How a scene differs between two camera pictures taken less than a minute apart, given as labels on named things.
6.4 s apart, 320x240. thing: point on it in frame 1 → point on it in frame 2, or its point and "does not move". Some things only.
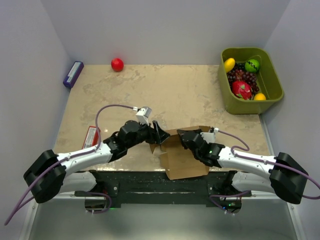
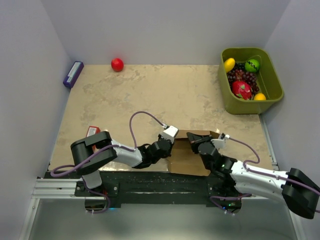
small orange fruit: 260,96 does not move
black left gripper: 162,135 → 168,152
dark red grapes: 239,73 does not move
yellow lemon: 229,64 does not move
